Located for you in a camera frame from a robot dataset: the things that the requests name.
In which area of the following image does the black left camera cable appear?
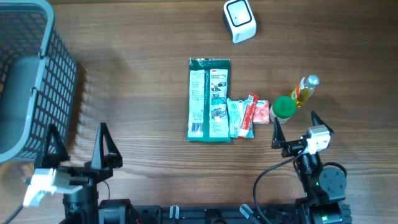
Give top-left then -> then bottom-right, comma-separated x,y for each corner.
1,203 -> 24,224

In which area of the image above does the green white gloves package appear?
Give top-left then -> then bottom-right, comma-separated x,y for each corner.
187,58 -> 231,142

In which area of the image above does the black camera cable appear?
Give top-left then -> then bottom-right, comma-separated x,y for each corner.
1,203 -> 24,224
252,148 -> 307,224

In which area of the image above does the yellow oil bottle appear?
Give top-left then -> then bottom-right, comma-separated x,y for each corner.
290,75 -> 320,108

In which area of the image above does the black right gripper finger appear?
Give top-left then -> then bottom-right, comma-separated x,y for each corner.
271,117 -> 286,149
311,111 -> 334,135

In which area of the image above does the green lid jar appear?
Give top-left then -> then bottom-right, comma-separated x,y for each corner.
269,96 -> 297,124

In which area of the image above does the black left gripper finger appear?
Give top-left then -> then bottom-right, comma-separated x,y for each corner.
34,124 -> 70,168
85,123 -> 123,170

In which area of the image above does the mint green sachet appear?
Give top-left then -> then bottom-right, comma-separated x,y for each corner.
227,98 -> 249,138

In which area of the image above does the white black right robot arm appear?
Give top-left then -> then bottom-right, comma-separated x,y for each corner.
267,111 -> 352,223

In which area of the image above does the red coffee stick sachet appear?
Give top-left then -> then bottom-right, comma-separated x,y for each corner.
238,94 -> 259,139

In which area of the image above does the white barcode scanner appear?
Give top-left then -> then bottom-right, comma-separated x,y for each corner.
223,0 -> 257,44

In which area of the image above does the small orange box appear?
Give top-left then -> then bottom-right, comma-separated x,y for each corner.
252,100 -> 270,124

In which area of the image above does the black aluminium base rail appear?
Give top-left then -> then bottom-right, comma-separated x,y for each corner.
99,198 -> 353,224

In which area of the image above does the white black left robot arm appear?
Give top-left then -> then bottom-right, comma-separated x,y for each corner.
23,123 -> 136,223

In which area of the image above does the black right camera cable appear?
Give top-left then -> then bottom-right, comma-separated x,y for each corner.
252,148 -> 307,224

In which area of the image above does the grey plastic mesh basket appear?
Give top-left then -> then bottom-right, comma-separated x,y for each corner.
1,0 -> 78,162

